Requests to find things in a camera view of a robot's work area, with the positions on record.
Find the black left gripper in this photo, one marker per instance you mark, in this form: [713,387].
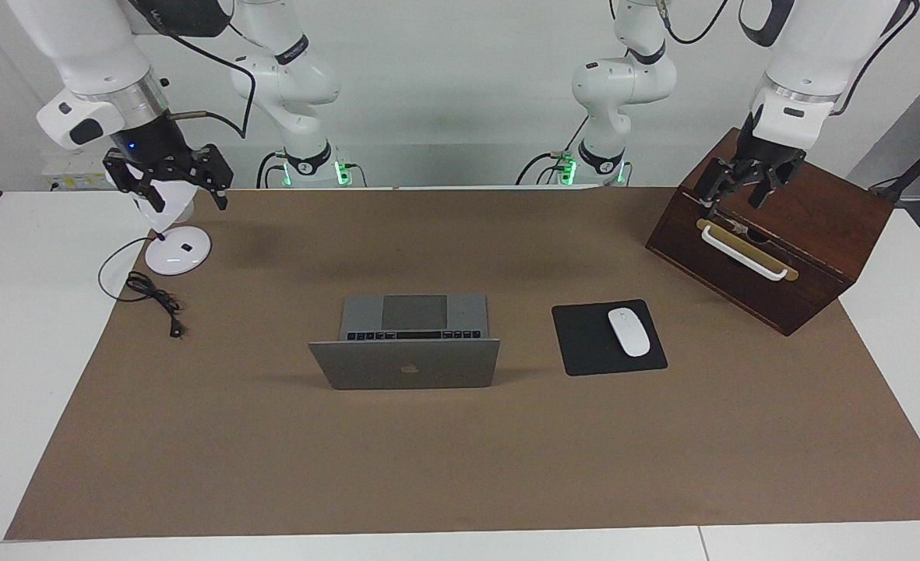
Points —
[763,156]

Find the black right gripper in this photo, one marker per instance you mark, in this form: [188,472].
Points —
[152,144]

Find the silver laptop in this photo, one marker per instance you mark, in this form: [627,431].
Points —
[405,366]

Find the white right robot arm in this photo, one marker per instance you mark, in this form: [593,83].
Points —
[86,47]

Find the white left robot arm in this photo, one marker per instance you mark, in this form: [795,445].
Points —
[826,39]

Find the white desk lamp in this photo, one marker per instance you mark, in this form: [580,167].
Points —
[171,257]

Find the dark wooden box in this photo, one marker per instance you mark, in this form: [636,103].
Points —
[818,234]

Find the white power strip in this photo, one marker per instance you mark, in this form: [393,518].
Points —
[70,175]

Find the white computer mouse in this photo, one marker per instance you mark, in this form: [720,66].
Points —
[629,332]

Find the black mouse pad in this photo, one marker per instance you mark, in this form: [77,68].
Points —
[584,343]

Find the brown table mat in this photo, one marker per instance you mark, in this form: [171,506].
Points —
[460,467]

